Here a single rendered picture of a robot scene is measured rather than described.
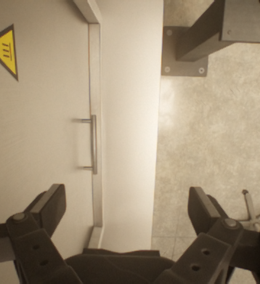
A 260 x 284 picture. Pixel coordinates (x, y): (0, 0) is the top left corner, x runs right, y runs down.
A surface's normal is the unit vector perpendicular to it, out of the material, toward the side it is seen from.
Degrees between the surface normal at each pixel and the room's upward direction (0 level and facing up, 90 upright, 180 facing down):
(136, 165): 0
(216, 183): 0
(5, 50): 90
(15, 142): 90
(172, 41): 0
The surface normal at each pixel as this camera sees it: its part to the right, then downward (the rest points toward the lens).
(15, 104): 1.00, 0.03
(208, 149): -0.03, 0.25
